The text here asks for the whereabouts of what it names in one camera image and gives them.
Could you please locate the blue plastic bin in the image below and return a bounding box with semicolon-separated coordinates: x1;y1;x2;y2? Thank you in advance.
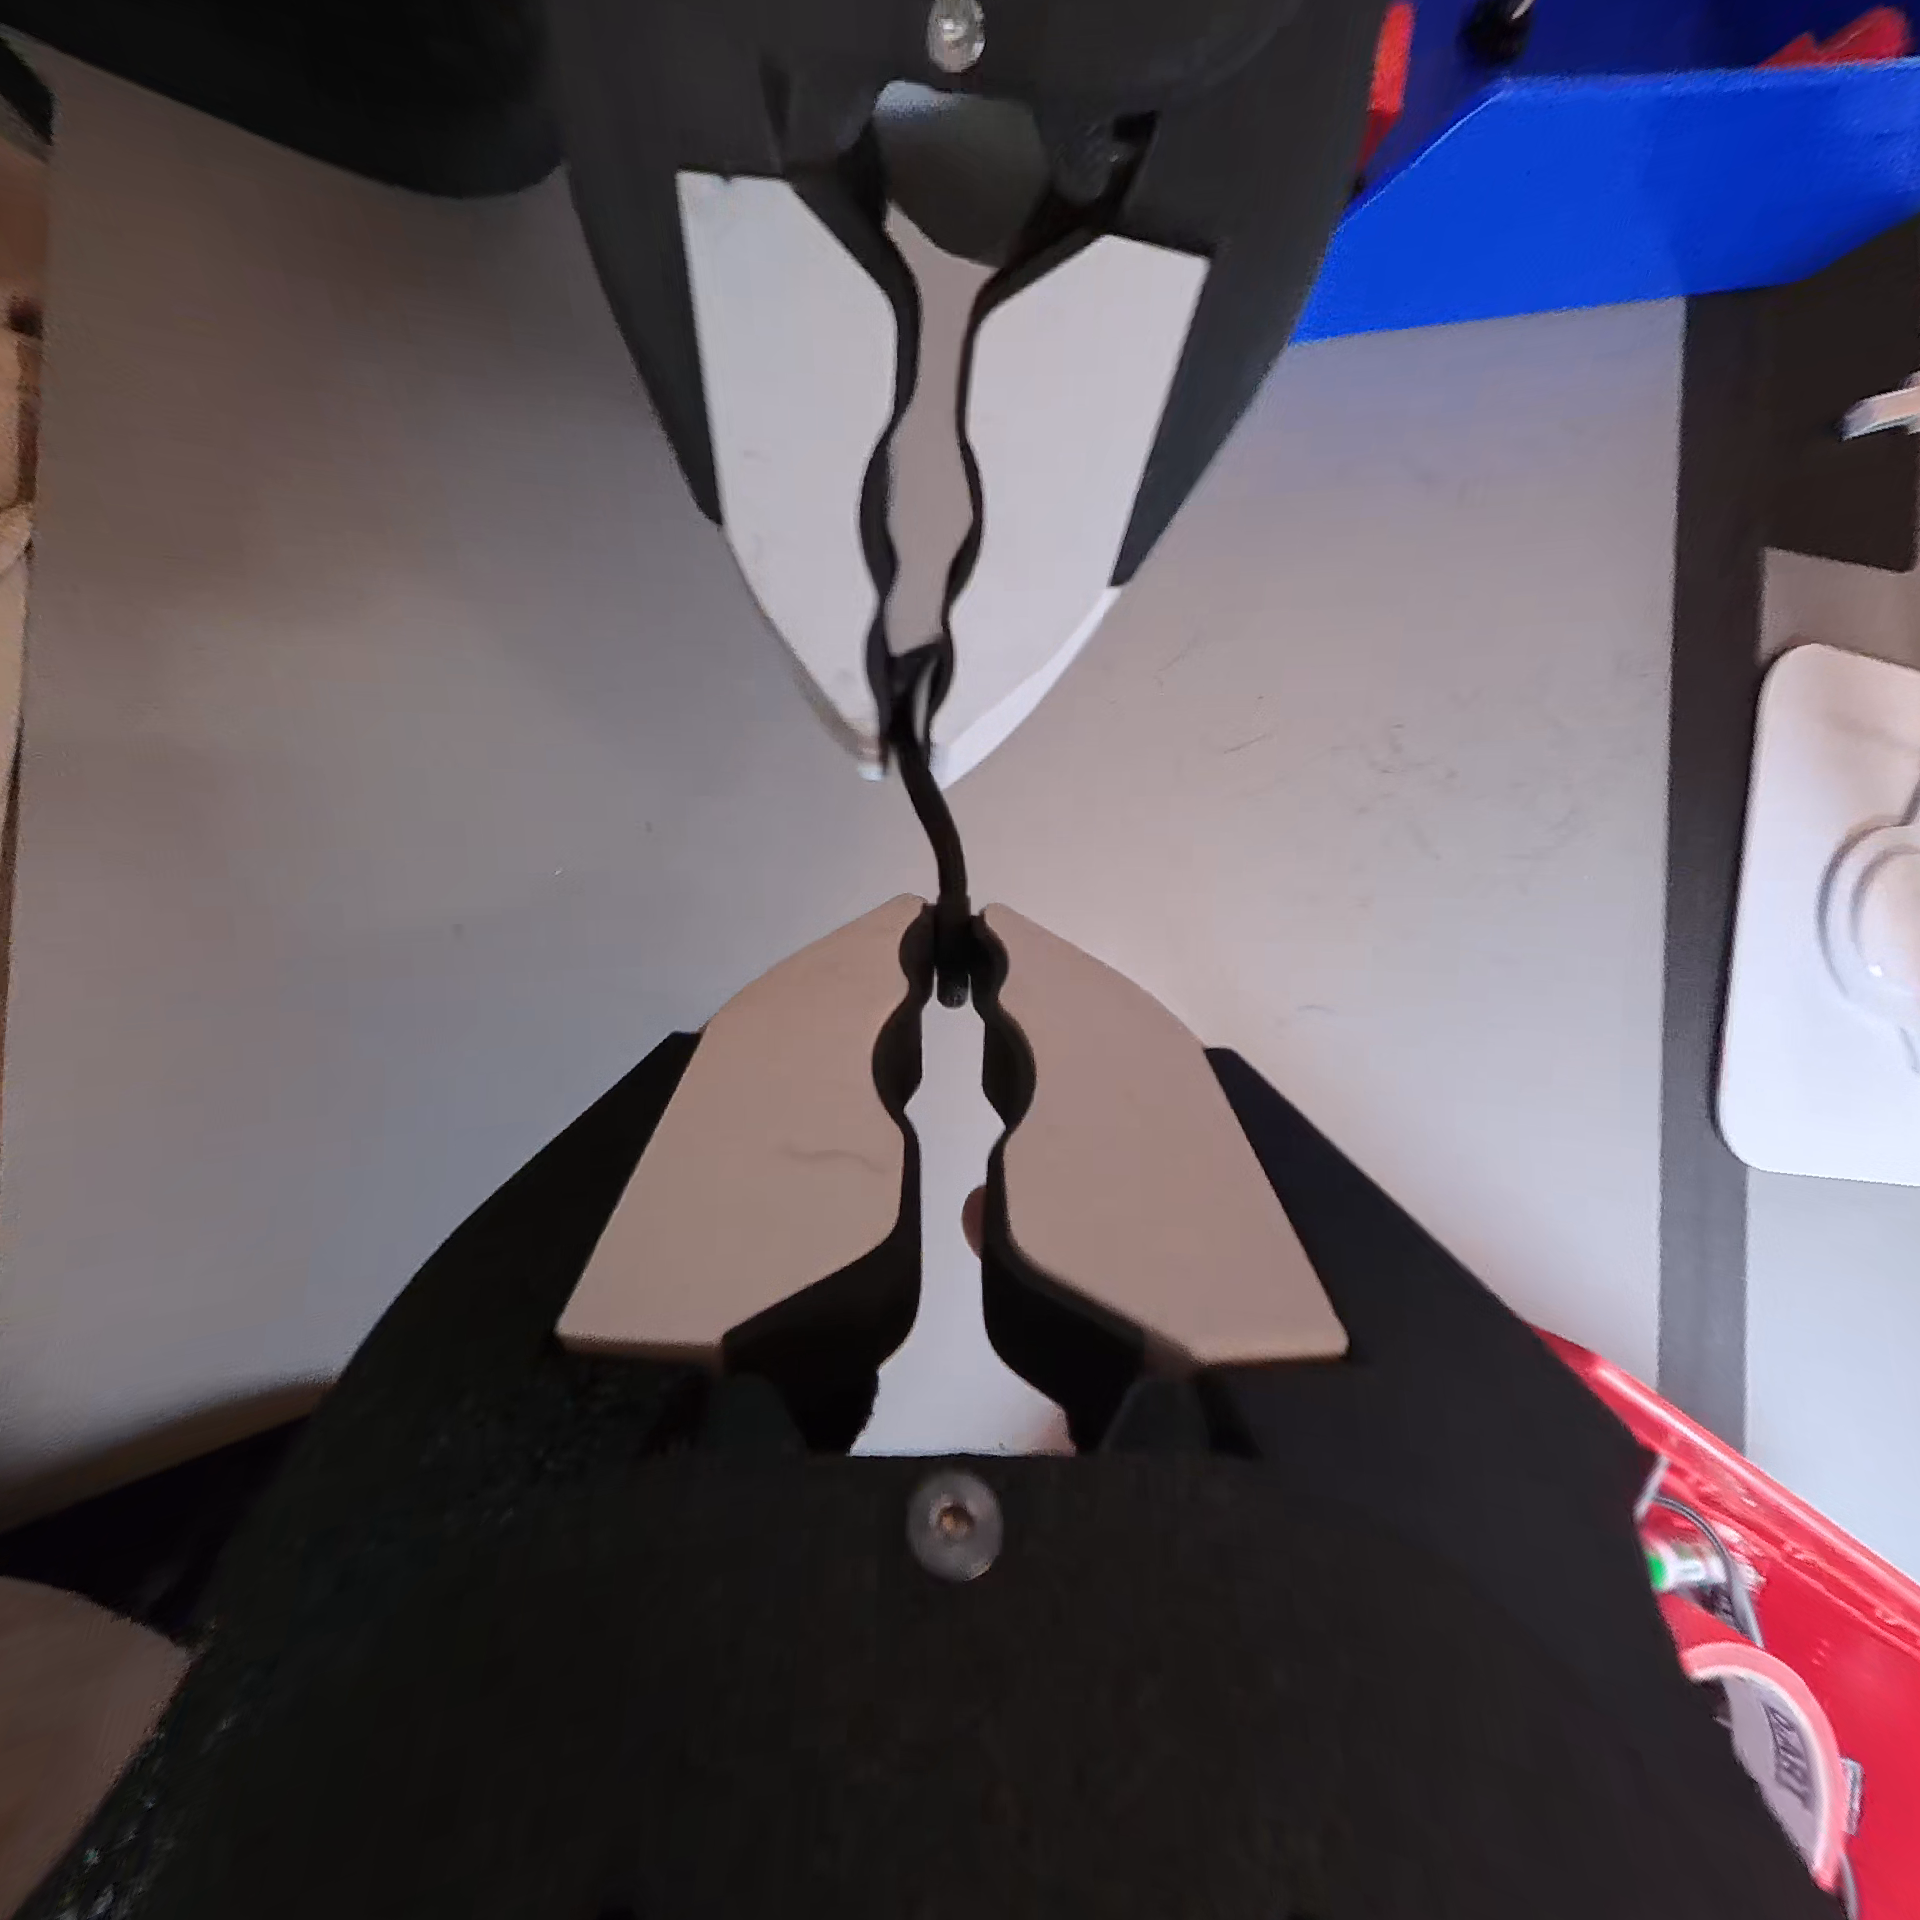
1286;0;1920;351

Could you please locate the black lanyard cord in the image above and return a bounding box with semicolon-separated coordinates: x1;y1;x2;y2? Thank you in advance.
862;642;995;1010

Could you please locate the pink tape roll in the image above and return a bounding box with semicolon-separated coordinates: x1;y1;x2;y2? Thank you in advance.
1681;1640;1866;1895

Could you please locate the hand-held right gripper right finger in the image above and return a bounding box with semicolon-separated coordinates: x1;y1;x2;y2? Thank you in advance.
977;904;1349;1368

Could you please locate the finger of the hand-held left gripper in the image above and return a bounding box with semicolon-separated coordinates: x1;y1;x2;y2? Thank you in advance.
675;169;922;784
918;228;1211;794

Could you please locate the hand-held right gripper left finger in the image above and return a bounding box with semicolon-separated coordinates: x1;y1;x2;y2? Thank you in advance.
556;896;927;1368

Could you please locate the person's beige hoodie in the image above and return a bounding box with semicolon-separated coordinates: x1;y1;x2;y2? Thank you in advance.
0;1569;203;1920

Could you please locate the black chair armrest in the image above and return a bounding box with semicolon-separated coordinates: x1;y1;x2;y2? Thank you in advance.
0;0;561;202

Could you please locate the red plastic bin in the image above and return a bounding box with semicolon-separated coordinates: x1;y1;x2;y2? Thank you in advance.
1545;1328;1920;1920

